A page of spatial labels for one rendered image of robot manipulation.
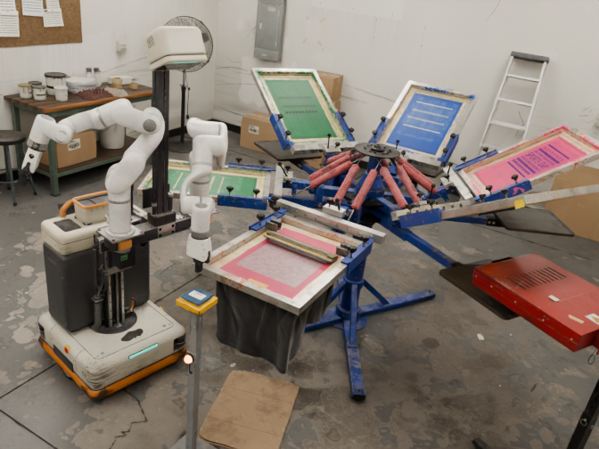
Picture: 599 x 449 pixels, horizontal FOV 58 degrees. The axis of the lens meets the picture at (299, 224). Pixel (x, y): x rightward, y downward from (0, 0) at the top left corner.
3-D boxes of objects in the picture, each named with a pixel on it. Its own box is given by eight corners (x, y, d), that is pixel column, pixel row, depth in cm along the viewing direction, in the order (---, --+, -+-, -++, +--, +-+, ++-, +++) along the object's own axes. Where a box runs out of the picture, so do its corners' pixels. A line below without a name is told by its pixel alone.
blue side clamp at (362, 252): (348, 274, 273) (349, 262, 270) (339, 271, 275) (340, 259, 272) (371, 253, 297) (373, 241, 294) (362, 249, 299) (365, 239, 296)
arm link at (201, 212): (192, 193, 227) (215, 194, 229) (191, 216, 231) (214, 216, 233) (192, 208, 213) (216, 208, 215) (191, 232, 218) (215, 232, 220)
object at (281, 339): (284, 376, 261) (295, 301, 243) (210, 340, 280) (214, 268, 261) (288, 373, 264) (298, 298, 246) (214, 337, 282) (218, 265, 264)
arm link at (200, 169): (211, 167, 233) (210, 216, 230) (181, 166, 230) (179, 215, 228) (212, 162, 224) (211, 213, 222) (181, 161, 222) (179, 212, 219)
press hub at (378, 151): (359, 341, 379) (396, 158, 322) (310, 321, 395) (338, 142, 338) (380, 316, 411) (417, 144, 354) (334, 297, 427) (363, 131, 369)
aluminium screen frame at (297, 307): (298, 315, 233) (299, 308, 232) (192, 270, 257) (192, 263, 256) (369, 250, 297) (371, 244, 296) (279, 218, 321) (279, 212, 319)
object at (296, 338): (287, 372, 263) (297, 299, 245) (281, 370, 264) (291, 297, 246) (330, 328, 300) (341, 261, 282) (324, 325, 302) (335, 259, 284)
